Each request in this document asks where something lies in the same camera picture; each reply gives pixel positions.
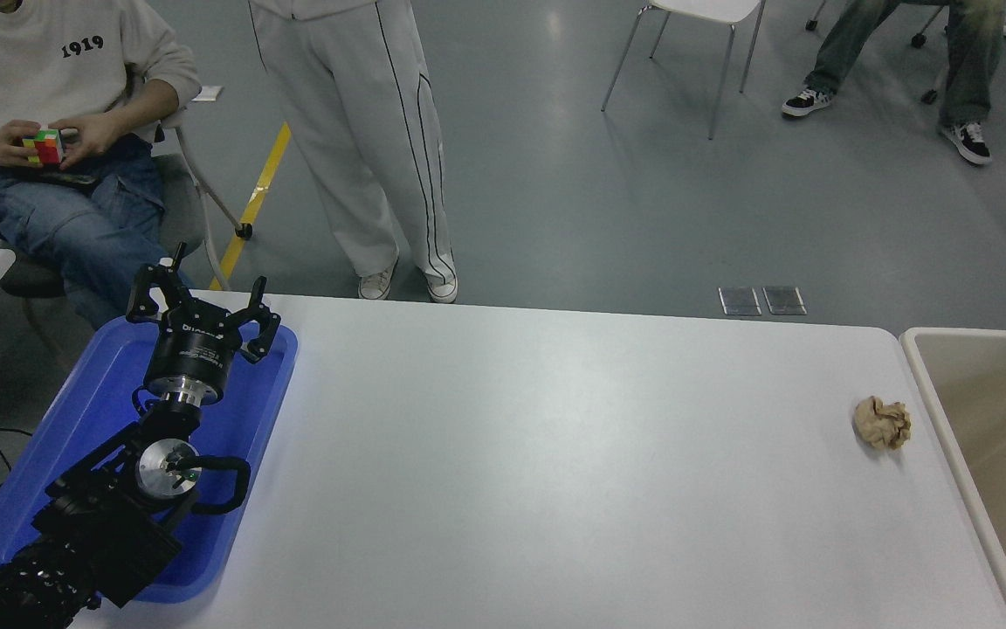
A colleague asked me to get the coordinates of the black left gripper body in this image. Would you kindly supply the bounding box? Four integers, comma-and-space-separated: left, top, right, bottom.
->
145, 312, 250, 387

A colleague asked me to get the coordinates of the colourful puzzle cube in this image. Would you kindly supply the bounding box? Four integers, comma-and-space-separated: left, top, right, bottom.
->
22, 128, 66, 168

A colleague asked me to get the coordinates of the metal floor plate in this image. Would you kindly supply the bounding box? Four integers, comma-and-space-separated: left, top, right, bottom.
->
718, 287, 762, 317
762, 285, 808, 316

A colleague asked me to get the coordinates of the seated person's left hand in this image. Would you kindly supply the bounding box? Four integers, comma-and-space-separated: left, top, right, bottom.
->
49, 110, 128, 170

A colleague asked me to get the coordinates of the seated person's right hand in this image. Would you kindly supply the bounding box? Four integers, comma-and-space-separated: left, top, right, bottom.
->
0, 120, 43, 170

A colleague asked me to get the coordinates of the blue plastic tray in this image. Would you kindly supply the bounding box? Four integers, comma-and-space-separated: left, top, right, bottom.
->
0, 314, 299, 605

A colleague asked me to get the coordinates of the seated person with cube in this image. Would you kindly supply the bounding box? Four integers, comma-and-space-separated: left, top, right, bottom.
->
0, 0, 203, 331

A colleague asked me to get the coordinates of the flat black device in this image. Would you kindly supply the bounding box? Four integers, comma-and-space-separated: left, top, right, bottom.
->
31, 170, 101, 189

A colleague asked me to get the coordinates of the standing person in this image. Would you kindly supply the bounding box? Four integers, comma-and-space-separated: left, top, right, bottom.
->
246, 0, 461, 305

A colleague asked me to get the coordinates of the white chair with metal legs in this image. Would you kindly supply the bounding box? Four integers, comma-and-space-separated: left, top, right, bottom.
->
601, 0, 768, 142

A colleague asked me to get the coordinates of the crumpled tan paper ball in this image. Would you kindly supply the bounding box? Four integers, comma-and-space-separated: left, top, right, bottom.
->
852, 395, 913, 452

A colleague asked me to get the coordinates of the seated person in sneakers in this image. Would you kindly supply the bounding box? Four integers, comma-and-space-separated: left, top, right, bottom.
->
781, 0, 1006, 166

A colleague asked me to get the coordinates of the black office chair base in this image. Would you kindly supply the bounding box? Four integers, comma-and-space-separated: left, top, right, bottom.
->
804, 0, 951, 107

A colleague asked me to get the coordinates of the large pale bin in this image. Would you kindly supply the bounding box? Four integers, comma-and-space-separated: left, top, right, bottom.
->
899, 328, 1006, 629

